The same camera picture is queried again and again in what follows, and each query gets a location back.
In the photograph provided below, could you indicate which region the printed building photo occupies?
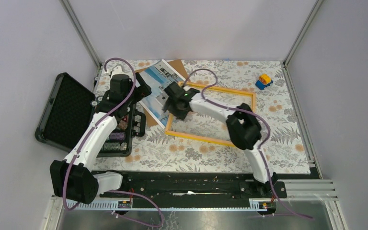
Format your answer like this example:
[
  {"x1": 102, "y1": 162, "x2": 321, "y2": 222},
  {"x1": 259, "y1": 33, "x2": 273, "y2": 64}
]
[{"x1": 135, "y1": 59, "x2": 188, "y2": 129}]

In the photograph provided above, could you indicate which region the yellow wooden picture frame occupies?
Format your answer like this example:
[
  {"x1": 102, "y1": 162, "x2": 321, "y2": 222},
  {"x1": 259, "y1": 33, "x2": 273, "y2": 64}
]
[{"x1": 164, "y1": 86, "x2": 256, "y2": 147}]

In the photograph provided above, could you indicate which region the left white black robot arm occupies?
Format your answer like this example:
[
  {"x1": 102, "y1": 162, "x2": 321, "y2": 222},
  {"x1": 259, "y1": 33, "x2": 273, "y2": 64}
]
[{"x1": 50, "y1": 68, "x2": 151, "y2": 210}]

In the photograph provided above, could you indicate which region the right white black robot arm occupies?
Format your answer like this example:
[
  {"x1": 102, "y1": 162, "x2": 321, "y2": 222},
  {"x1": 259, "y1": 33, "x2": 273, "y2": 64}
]
[{"x1": 163, "y1": 82, "x2": 275, "y2": 197}]

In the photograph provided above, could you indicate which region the floral patterned table mat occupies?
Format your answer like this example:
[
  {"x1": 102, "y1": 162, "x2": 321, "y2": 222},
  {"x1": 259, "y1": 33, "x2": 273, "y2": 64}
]
[{"x1": 93, "y1": 60, "x2": 310, "y2": 174}]

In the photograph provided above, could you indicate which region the brown cardboard backing board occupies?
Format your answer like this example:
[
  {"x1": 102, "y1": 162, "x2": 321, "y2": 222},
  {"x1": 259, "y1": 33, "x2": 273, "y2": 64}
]
[{"x1": 135, "y1": 58, "x2": 189, "y2": 127}]

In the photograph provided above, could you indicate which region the black poker chip case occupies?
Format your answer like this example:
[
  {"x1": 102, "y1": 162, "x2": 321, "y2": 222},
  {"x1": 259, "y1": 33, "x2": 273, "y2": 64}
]
[{"x1": 34, "y1": 73, "x2": 146, "y2": 157}]

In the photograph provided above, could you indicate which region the yellow blue toy car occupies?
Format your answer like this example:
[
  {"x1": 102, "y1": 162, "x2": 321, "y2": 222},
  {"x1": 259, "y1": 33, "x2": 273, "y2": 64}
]
[{"x1": 255, "y1": 73, "x2": 274, "y2": 90}]

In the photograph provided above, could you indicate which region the left aluminium corner post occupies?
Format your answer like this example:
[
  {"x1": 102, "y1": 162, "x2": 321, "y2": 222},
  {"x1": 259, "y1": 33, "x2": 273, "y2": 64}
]
[{"x1": 59, "y1": 0, "x2": 102, "y2": 68}]

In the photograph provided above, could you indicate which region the aluminium corner post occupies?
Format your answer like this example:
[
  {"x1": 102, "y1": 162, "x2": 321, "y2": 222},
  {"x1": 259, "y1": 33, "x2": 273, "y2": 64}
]
[
  {"x1": 283, "y1": 0, "x2": 325, "y2": 68},
  {"x1": 59, "y1": 0, "x2": 102, "y2": 68}
]

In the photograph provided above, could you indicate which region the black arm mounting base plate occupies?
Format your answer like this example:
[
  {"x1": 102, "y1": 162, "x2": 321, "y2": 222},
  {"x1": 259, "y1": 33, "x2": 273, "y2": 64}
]
[{"x1": 100, "y1": 171, "x2": 287, "y2": 208}]

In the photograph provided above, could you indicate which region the aluminium rail front frame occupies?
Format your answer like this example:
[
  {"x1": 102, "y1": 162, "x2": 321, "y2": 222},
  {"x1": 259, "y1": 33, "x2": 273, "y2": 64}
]
[{"x1": 42, "y1": 180, "x2": 345, "y2": 230}]

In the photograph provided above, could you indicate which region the right aluminium corner post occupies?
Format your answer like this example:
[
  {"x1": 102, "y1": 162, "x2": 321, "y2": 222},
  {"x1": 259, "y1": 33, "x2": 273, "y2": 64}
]
[{"x1": 283, "y1": 0, "x2": 325, "y2": 68}]

